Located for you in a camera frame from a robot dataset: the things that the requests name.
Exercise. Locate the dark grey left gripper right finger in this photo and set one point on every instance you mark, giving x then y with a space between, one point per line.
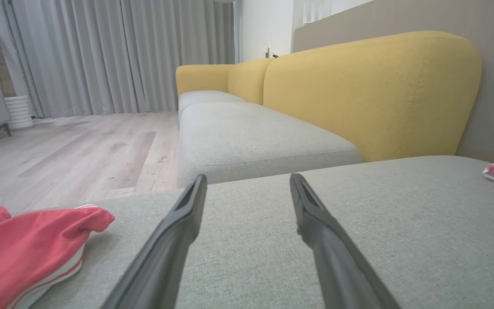
341 274

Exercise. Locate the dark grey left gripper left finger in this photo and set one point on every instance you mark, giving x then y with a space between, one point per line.
161 266

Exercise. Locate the red white-sleeved printed jersey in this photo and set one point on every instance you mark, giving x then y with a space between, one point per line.
24 249

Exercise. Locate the large grey sofa chaise cushion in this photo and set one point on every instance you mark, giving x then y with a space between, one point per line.
251 257

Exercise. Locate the grey sofa seat cushion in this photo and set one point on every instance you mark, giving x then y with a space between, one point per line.
204 98
251 137

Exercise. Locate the wide yellow sofa backrest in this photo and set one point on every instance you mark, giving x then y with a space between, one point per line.
358 94

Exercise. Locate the yellow sofa armrest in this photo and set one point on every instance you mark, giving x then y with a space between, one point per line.
200 77

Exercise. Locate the narrow yellow sofa backrest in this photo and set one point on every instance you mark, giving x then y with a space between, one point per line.
247 81

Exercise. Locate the white ribbed cylinder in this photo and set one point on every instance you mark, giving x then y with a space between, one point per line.
19 112

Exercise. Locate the grey pleated curtain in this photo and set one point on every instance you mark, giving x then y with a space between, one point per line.
178 47
71 56

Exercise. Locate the white slatted panel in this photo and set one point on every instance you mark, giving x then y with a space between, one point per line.
315 10

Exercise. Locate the white wall socket with plug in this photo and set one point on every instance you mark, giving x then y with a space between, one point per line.
269 51

